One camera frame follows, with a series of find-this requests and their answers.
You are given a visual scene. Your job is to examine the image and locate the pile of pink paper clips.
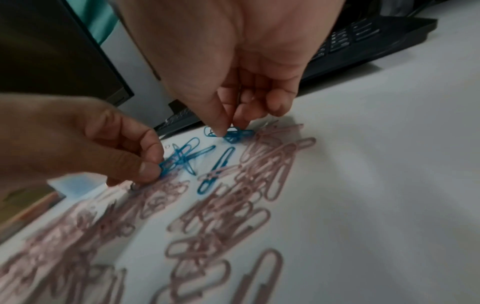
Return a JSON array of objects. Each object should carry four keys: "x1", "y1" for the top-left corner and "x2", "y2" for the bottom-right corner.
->
[{"x1": 0, "y1": 122, "x2": 318, "y2": 304}]

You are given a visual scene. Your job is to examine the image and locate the orange brown book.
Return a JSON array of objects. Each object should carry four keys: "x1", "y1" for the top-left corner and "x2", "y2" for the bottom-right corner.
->
[{"x1": 0, "y1": 190, "x2": 67, "y2": 239}]

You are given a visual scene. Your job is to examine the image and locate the person's left hand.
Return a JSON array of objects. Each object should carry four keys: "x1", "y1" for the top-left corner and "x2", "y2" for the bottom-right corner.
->
[{"x1": 0, "y1": 92, "x2": 167, "y2": 191}]

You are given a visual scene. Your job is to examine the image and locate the black keyboard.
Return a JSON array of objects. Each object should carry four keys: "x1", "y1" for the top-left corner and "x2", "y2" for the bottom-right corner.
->
[{"x1": 154, "y1": 15, "x2": 439, "y2": 139}]

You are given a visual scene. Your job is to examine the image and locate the teal cloth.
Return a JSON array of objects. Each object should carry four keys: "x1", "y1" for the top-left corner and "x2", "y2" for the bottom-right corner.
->
[{"x1": 72, "y1": 0, "x2": 120, "y2": 46}]

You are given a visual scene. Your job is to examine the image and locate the black monitor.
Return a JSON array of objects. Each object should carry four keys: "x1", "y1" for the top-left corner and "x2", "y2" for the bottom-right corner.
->
[{"x1": 0, "y1": 0, "x2": 135, "y2": 107}]

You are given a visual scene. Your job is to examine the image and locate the blue paper clip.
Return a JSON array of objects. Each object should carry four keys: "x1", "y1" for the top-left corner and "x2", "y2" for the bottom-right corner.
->
[
  {"x1": 203, "y1": 126, "x2": 226, "y2": 139},
  {"x1": 222, "y1": 127, "x2": 257, "y2": 145},
  {"x1": 175, "y1": 145, "x2": 217, "y2": 176},
  {"x1": 158, "y1": 137, "x2": 201, "y2": 179},
  {"x1": 197, "y1": 146, "x2": 237, "y2": 196}
]

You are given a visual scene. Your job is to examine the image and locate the light blue box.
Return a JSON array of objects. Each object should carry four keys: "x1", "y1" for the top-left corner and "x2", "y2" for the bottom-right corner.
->
[{"x1": 48, "y1": 173, "x2": 110, "y2": 200}]

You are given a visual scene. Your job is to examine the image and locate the person's right hand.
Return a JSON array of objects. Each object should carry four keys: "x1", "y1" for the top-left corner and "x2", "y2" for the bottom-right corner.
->
[{"x1": 114, "y1": 0, "x2": 348, "y2": 138}]

